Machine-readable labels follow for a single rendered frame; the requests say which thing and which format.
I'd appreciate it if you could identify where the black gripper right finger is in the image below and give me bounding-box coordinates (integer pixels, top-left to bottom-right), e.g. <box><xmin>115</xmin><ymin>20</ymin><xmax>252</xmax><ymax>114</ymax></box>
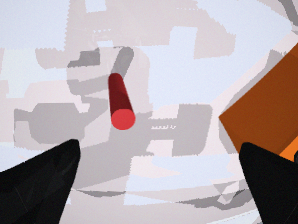
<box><xmin>238</xmin><ymin>143</ymin><xmax>298</xmax><ymax>224</ymax></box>

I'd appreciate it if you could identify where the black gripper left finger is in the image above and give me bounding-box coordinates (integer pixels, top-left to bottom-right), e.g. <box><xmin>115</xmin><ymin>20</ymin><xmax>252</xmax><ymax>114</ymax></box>
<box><xmin>0</xmin><ymin>139</ymin><xmax>81</xmax><ymax>224</ymax></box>

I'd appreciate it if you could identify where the dark red peg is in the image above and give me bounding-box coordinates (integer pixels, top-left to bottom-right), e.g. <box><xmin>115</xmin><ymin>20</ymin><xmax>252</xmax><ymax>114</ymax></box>
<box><xmin>108</xmin><ymin>72</ymin><xmax>136</xmax><ymax>131</ymax></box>

